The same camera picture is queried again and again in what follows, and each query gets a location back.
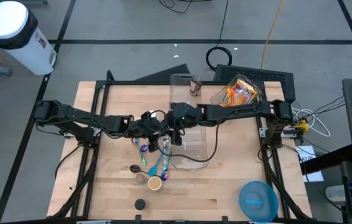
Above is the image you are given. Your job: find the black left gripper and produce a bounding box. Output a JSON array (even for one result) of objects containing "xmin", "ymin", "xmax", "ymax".
[{"xmin": 131, "ymin": 111, "xmax": 167, "ymax": 153}]

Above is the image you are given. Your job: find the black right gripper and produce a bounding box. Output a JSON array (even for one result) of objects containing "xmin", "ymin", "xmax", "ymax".
[{"xmin": 165, "ymin": 119, "xmax": 185, "ymax": 146}]

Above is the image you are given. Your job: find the white lid spice jar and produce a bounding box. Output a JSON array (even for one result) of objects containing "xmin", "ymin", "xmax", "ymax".
[{"xmin": 149, "ymin": 109, "xmax": 164, "ymax": 121}]

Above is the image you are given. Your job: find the rainbow iridescent spoon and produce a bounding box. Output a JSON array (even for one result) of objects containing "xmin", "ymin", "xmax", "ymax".
[{"xmin": 160, "ymin": 139, "xmax": 171, "ymax": 182}]

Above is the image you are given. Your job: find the teal plastic spoon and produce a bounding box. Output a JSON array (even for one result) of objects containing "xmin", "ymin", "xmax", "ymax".
[{"xmin": 148, "ymin": 148, "xmax": 165, "ymax": 177}]

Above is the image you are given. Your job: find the black spoon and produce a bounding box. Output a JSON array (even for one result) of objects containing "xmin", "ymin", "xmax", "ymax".
[{"xmin": 129, "ymin": 164, "xmax": 152, "ymax": 175}]

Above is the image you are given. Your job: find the gold lid furikake jar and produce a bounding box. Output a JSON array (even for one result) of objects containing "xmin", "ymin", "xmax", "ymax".
[{"xmin": 147, "ymin": 175, "xmax": 163, "ymax": 192}]

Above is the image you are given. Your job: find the black round cap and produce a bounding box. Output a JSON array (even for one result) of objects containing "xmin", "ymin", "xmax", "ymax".
[{"xmin": 134, "ymin": 198, "xmax": 149, "ymax": 211}]

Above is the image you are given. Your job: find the clear plastic bin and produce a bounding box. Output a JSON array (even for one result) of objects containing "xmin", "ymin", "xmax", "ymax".
[
  {"xmin": 210, "ymin": 73, "xmax": 262, "ymax": 108},
  {"xmin": 169, "ymin": 73, "xmax": 204, "ymax": 118},
  {"xmin": 170, "ymin": 116, "xmax": 209, "ymax": 170}
]

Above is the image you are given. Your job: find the blue plastic bowl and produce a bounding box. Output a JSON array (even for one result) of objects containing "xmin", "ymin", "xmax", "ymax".
[{"xmin": 238, "ymin": 180, "xmax": 279, "ymax": 223}]

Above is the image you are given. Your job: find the yellow plug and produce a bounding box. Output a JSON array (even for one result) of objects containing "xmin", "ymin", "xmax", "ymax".
[{"xmin": 294, "ymin": 119, "xmax": 309, "ymax": 134}]

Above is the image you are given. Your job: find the white paper sheet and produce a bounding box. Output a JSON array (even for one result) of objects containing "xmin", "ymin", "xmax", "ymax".
[{"xmin": 295, "ymin": 144, "xmax": 325, "ymax": 183}]

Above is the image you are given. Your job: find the white computer mouse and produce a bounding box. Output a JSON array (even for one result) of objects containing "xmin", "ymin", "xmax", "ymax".
[{"xmin": 325, "ymin": 185, "xmax": 346, "ymax": 203}]

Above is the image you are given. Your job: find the white trash can black bag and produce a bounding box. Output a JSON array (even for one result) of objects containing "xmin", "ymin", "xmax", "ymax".
[{"xmin": 0, "ymin": 1, "xmax": 58, "ymax": 77}]

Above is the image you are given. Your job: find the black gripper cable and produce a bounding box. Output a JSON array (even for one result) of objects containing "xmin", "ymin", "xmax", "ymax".
[{"xmin": 171, "ymin": 123, "xmax": 221, "ymax": 164}]

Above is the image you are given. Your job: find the black coiled floor cable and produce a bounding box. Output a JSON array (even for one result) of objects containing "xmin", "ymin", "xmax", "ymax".
[{"xmin": 205, "ymin": 0, "xmax": 233, "ymax": 72}]

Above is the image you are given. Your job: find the white cable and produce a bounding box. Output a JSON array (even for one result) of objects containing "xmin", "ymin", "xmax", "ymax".
[{"xmin": 290, "ymin": 107, "xmax": 331, "ymax": 138}]

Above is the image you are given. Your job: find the thick yellow cable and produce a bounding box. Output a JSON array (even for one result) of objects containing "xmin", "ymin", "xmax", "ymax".
[{"xmin": 260, "ymin": 0, "xmax": 285, "ymax": 70}]

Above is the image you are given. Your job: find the black cable bundle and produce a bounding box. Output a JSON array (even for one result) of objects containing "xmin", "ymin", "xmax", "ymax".
[{"xmin": 290, "ymin": 95, "xmax": 345, "ymax": 125}]

